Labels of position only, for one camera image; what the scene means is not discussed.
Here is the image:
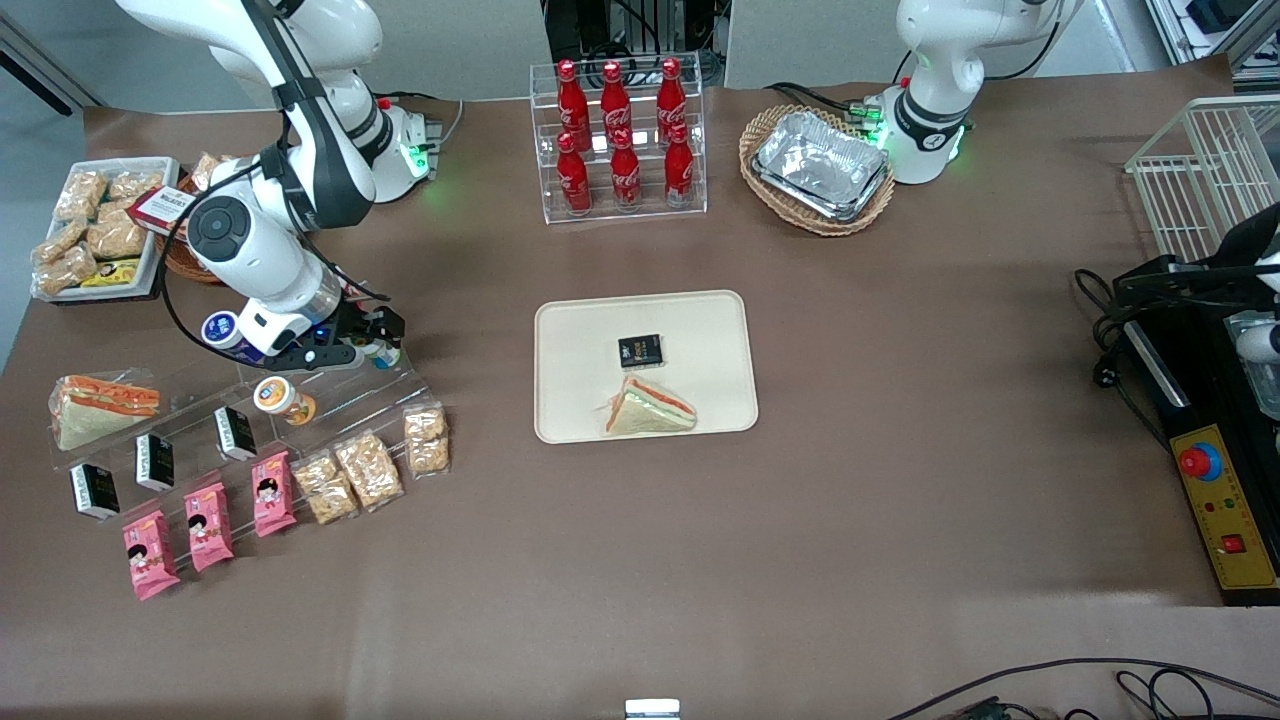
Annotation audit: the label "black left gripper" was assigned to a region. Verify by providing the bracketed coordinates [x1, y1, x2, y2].
[1117, 205, 1280, 311]

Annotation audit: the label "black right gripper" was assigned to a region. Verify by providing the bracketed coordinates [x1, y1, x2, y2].
[322, 297, 407, 351]

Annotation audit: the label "orange cap gum bottle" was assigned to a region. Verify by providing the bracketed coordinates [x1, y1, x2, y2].
[253, 376, 317, 427]

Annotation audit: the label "blue cap gum bottle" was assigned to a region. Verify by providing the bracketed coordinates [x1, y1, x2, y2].
[201, 311, 269, 363]

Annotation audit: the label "white rectangular snack tray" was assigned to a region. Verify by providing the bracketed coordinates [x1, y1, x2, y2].
[30, 158, 181, 304]

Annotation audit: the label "beige plastic tray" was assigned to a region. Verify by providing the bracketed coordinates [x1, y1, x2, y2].
[534, 290, 759, 444]

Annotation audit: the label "clear acrylic stepped display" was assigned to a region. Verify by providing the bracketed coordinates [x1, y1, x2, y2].
[50, 300, 433, 501]

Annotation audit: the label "red emergency stop button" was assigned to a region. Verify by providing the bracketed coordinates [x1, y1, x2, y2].
[1178, 440, 1223, 482]

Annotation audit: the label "black white small carton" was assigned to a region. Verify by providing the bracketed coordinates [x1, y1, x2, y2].
[214, 406, 258, 462]
[70, 463, 121, 521]
[135, 433, 176, 492]

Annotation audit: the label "pink snack packet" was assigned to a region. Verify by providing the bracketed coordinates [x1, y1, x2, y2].
[122, 510, 182, 601]
[185, 482, 235, 573]
[252, 452, 297, 538]

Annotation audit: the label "brown wicker basket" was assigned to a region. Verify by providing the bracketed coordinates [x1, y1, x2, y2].
[155, 152, 241, 287]

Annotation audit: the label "red cola bottle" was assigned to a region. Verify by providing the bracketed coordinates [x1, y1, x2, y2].
[610, 128, 643, 211]
[664, 122, 695, 207]
[656, 57, 688, 131]
[556, 132, 593, 216]
[556, 60, 591, 141]
[600, 61, 633, 136]

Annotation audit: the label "black control box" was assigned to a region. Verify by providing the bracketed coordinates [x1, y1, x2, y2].
[1115, 300, 1280, 607]

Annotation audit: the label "red cookie box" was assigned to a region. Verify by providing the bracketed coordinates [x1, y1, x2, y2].
[130, 187, 198, 237]

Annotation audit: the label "wrapped triangle sandwich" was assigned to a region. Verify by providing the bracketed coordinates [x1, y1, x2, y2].
[603, 375, 698, 436]
[48, 373, 161, 451]

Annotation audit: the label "yellow snack packet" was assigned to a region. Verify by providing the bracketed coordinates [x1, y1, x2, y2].
[80, 258, 141, 289]

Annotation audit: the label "clear acrylic bottle rack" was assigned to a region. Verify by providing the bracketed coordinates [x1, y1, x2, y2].
[529, 52, 708, 225]

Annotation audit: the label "stacked aluminium foil trays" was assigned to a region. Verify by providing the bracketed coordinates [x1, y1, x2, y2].
[752, 110, 891, 223]

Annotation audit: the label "dark equipment rack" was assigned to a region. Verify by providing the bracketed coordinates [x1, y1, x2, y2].
[543, 0, 728, 86]

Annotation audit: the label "light wicker basket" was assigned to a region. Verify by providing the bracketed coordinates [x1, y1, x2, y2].
[739, 105, 896, 237]

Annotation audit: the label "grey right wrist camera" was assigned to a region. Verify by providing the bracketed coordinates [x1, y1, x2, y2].
[265, 343, 363, 373]

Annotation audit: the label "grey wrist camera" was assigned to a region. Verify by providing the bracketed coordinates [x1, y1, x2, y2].
[1235, 322, 1280, 363]
[265, 343, 363, 373]

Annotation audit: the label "black cable bundle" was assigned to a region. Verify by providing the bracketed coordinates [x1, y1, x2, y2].
[1074, 267, 1137, 391]

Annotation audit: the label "white wire basket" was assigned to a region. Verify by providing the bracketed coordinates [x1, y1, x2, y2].
[1125, 95, 1280, 263]

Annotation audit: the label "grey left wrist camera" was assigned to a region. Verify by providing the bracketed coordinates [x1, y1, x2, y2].
[1235, 322, 1280, 363]

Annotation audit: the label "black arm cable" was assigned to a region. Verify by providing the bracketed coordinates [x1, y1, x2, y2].
[160, 150, 393, 347]

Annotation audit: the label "long black cable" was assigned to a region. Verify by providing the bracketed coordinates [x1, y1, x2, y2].
[885, 657, 1280, 720]

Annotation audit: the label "looped black cable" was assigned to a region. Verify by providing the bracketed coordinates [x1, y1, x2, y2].
[1115, 668, 1217, 720]

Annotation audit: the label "black base cable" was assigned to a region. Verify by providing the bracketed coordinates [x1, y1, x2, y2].
[768, 82, 886, 127]

